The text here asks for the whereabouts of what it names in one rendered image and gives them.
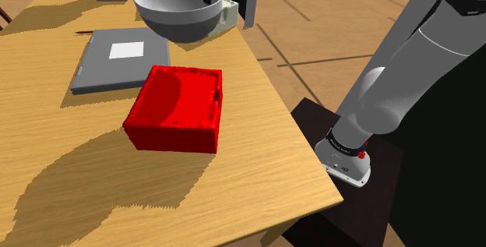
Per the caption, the cream block with holes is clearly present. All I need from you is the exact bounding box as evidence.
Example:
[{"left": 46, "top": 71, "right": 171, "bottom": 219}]
[{"left": 206, "top": 0, "right": 240, "bottom": 38}]

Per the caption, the grey bowl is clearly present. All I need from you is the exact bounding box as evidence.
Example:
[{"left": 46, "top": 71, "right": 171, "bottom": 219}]
[{"left": 132, "top": 0, "right": 224, "bottom": 44}]

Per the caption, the red open box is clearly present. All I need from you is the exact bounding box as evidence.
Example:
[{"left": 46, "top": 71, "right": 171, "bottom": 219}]
[{"left": 121, "top": 65, "right": 224, "bottom": 155}]

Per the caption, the grey closed laptop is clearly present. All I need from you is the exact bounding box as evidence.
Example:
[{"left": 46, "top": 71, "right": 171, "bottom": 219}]
[{"left": 69, "top": 26, "right": 171, "bottom": 96}]

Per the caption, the wooden table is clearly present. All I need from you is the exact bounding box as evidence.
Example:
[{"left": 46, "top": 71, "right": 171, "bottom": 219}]
[{"left": 0, "top": 0, "right": 344, "bottom": 247}]

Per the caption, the dark robot stand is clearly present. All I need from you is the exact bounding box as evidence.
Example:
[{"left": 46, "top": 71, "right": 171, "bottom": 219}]
[{"left": 282, "top": 97, "right": 406, "bottom": 247}]

